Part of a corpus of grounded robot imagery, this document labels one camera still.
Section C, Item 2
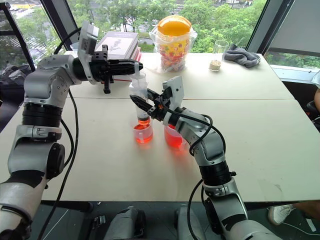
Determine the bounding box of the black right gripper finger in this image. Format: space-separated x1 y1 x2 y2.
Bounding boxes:
146 88 162 101
129 94 154 114

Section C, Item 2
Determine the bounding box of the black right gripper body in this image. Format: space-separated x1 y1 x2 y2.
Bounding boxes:
148 89 174 124

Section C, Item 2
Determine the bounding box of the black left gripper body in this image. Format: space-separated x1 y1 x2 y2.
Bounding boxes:
89 44 120 95

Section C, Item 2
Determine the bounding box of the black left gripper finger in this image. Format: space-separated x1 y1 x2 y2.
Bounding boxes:
116 59 144 69
116 67 144 76

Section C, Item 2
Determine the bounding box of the tall cylinder with red liquid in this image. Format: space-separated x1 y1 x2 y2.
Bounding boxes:
128 62 153 126

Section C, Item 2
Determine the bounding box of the clear cup with red liquid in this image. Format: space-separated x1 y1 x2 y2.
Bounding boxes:
163 123 188 150
132 121 154 145

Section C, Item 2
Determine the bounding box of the stack of books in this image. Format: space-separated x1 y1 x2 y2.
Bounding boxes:
94 31 143 85

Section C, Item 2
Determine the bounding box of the bagged candy jar orange lid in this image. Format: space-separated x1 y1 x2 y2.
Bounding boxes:
148 14 199 74

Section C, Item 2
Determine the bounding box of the small jar of white grains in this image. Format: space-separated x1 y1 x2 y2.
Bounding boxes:
208 59 222 73

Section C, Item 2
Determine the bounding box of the empty clear drinking glass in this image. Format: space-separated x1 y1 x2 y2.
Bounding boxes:
213 39 230 55

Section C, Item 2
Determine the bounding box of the black and grey bag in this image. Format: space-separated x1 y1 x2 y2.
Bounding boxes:
0 63 34 86

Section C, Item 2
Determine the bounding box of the grey crumpled cloth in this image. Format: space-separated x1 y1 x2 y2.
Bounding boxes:
222 44 262 69

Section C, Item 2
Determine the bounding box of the dark grey rounded shape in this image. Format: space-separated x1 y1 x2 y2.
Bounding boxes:
103 205 147 240
174 203 209 240

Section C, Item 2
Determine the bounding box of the black table support bar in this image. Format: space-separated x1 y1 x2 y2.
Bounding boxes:
39 199 94 214

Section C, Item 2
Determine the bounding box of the white sneaker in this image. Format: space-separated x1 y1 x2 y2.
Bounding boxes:
267 203 296 226

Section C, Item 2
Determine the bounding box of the person's bare leg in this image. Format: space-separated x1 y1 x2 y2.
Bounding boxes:
291 199 320 221

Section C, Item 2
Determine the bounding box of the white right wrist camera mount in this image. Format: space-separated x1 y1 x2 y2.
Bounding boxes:
161 75 185 111

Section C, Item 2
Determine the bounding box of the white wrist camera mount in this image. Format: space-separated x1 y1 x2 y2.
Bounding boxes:
161 75 185 111
76 20 100 85

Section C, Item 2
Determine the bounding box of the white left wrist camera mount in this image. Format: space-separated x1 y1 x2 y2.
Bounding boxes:
76 20 100 85

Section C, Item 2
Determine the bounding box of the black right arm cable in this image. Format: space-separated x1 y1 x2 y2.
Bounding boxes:
155 97 214 240

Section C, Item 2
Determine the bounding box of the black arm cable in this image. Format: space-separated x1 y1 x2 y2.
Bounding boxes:
36 27 83 240
155 97 214 240

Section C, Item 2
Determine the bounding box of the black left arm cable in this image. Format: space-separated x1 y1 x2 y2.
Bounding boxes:
36 27 83 240

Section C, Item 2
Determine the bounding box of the black metal stand frame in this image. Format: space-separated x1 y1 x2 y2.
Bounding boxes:
0 1 36 73

